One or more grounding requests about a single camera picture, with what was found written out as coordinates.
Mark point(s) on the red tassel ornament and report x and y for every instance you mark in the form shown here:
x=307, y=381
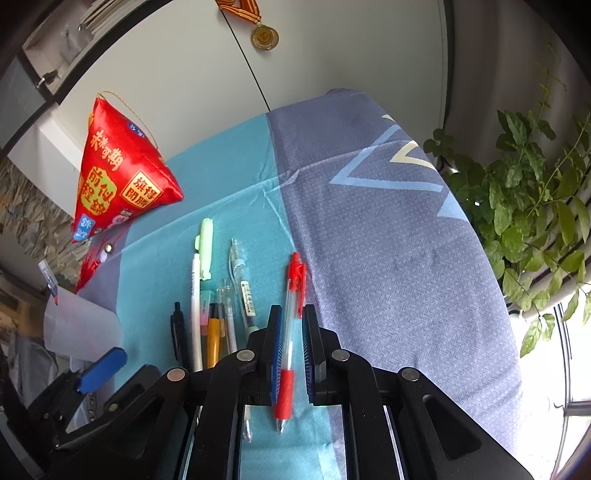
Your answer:
x=94, y=267

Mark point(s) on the red pyramid pillow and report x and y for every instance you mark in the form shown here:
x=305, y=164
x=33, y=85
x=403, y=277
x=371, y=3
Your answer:
x=124, y=175

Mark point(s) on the long clear gel pen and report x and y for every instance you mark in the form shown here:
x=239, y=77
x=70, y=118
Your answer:
x=242, y=290

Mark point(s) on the gold medal with striped ribbon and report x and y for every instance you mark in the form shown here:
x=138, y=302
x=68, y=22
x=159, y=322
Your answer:
x=265, y=36

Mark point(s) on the black pen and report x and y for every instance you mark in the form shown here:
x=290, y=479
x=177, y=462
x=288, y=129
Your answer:
x=179, y=332

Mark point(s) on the short clear pen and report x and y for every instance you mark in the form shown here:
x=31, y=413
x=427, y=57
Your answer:
x=227, y=314

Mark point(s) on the clear pen with red tip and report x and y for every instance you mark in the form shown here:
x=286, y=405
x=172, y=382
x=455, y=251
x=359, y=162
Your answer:
x=48, y=279

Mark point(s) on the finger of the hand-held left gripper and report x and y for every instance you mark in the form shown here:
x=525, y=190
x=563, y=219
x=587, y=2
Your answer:
x=104, y=369
x=136, y=383

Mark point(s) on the white pen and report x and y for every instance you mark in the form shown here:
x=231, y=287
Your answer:
x=195, y=314

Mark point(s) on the green highlighter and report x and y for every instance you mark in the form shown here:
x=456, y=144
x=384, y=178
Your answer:
x=205, y=249

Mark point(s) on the translucent plastic cup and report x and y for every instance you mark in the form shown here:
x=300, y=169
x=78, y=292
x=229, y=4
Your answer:
x=81, y=323

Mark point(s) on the yellow pen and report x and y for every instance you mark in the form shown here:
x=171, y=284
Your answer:
x=213, y=341

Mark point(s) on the red retractable pen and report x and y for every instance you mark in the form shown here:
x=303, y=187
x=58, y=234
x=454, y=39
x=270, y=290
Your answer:
x=291, y=323

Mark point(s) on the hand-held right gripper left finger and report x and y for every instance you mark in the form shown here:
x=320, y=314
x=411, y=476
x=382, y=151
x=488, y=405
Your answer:
x=276, y=353

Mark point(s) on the blue patterned tablecloth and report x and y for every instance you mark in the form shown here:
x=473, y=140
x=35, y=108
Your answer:
x=392, y=258

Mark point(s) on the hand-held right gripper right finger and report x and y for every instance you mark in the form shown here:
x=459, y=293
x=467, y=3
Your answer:
x=310, y=360

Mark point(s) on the green leafy plant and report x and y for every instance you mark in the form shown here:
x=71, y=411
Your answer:
x=521, y=194

